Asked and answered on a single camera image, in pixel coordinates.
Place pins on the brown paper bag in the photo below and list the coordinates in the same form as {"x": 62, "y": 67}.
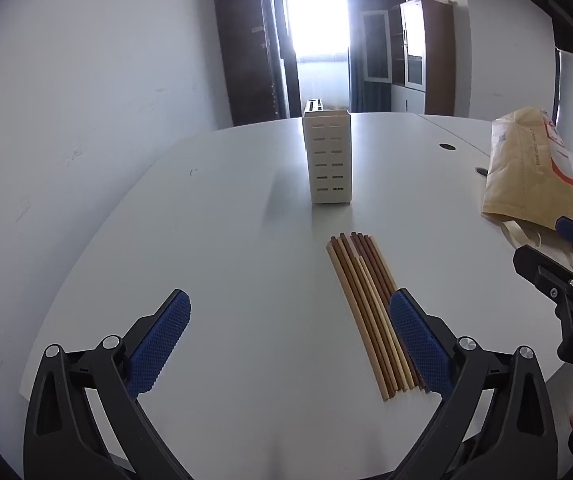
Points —
{"x": 526, "y": 175}

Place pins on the dark curtain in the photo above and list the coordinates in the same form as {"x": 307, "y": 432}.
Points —
{"x": 369, "y": 95}

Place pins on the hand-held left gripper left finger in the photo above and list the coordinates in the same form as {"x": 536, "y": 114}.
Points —
{"x": 161, "y": 345}

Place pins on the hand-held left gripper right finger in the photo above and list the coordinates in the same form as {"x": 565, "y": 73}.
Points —
{"x": 421, "y": 345}

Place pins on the cream slotted utensil holder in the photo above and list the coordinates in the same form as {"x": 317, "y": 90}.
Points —
{"x": 329, "y": 160}

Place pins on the brown cabinet with glass doors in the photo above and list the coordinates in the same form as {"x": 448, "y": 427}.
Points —
{"x": 431, "y": 55}

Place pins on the dark brown wardrobe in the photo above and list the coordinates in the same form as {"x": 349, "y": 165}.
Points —
{"x": 246, "y": 50}

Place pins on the glass balcony door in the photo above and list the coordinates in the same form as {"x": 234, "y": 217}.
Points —
{"x": 316, "y": 25}

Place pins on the bundle of wooden chopsticks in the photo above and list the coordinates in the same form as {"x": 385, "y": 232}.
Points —
{"x": 361, "y": 300}

